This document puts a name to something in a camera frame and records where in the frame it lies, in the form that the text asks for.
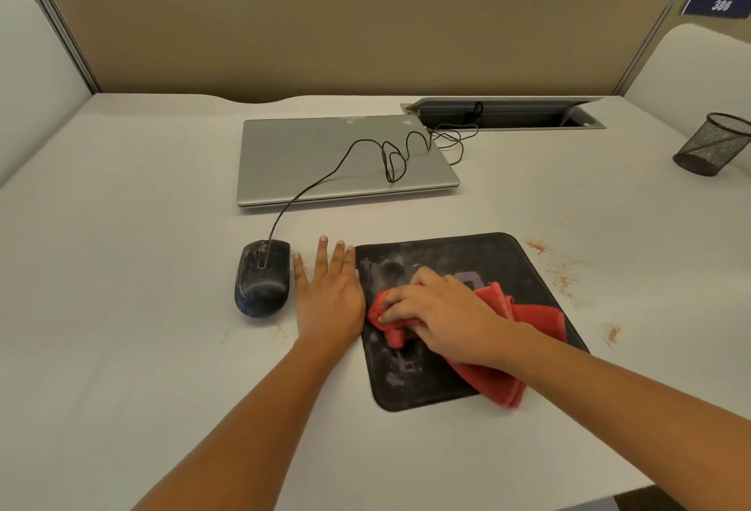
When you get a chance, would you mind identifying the person's right hand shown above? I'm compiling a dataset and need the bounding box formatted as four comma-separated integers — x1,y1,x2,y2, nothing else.
378,267,518,372

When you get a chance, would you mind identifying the person's left hand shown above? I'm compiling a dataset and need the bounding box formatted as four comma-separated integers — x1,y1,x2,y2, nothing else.
293,236,366,348

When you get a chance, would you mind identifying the red cleaning cloth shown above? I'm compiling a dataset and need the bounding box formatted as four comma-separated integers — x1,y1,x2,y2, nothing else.
367,282,568,410

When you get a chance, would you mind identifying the person's left forearm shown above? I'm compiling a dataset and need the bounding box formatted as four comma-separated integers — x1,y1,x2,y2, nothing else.
132,335,353,511

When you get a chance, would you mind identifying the person's right forearm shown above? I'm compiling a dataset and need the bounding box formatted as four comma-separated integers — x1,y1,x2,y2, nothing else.
503,322,751,511

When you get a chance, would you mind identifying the black computer mouse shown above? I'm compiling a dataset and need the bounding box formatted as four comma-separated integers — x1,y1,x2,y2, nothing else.
235,239,291,318

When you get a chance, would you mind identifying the black mouse pad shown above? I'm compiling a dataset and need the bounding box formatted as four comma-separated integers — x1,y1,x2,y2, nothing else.
354,232,590,413

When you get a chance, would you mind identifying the silver closed laptop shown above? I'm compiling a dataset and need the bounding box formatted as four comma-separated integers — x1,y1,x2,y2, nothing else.
236,114,461,209

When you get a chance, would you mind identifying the beige desk partition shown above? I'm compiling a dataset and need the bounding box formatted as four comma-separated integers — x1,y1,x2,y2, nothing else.
12,0,693,104

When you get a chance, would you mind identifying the white side partition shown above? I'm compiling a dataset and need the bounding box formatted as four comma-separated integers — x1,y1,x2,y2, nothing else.
0,0,93,187
624,23,751,143

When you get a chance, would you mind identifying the black mesh pen holder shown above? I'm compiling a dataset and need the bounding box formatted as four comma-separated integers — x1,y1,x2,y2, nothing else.
672,112,751,177

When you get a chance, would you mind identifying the small blue number sign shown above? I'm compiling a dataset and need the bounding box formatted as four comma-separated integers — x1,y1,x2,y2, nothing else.
681,0,751,20

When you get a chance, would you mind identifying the black mouse cable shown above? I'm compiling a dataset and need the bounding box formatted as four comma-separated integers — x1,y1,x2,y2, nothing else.
268,102,484,253

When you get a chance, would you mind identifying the grey desk cable box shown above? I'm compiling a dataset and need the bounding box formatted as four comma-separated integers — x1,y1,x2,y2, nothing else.
401,96,606,131

